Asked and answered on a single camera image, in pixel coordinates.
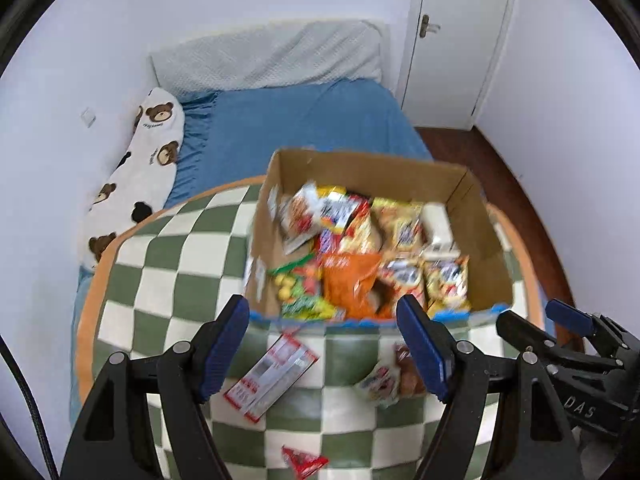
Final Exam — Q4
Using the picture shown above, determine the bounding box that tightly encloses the yellow red noodle packet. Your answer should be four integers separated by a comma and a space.
312, 186, 383, 256

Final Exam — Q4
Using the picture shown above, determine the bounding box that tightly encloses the yellow cracker packet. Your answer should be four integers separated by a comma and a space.
372, 197, 423, 261

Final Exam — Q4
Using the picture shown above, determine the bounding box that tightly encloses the long white red packet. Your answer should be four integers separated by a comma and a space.
222, 332, 320, 423

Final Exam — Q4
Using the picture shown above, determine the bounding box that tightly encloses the white door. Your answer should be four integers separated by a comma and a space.
400, 0, 518, 131

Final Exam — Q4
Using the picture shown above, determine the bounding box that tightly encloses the white bear print pillow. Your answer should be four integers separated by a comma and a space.
79, 87, 186, 271

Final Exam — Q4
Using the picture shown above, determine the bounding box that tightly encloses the green checkered table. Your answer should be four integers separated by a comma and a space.
77, 176, 543, 480

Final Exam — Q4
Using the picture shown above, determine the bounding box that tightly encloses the grey textured pillow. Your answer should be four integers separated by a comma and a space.
150, 19, 385, 96

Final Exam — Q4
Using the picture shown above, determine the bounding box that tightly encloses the white green candy wrapper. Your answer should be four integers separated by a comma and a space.
279, 182, 321, 253

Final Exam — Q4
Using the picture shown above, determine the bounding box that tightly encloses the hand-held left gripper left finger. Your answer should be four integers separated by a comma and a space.
60, 294, 251, 480

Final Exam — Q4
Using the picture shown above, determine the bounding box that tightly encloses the panda print snack packet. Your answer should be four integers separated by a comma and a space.
380, 259, 426, 311
422, 256, 472, 311

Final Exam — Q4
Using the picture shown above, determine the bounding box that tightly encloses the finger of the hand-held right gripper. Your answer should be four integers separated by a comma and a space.
545, 298, 640, 361
496, 310, 621, 376

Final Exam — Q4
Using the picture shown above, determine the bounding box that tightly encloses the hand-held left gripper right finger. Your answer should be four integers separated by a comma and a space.
395, 294, 586, 480

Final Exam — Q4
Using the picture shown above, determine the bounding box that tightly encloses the large orange snack packet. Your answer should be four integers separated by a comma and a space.
322, 252, 383, 318

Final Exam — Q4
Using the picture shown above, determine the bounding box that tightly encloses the green candy bag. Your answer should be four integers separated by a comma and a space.
269, 255, 346, 321

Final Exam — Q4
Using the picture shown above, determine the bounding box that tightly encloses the silver white packet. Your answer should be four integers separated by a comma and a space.
420, 203, 460, 260

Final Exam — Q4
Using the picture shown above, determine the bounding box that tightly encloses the white cookie packet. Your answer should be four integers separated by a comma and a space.
354, 364, 401, 407

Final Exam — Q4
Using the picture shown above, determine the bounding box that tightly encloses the black cable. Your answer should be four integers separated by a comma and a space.
0, 337, 57, 480

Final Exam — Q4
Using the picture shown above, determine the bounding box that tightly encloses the brown red snack packet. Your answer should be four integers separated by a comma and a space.
392, 342, 426, 396

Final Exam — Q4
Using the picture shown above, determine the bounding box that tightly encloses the printed cardboard box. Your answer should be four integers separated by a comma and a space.
243, 147, 515, 331

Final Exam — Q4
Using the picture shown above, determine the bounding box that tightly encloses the small red packet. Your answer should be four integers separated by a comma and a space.
281, 444, 330, 478

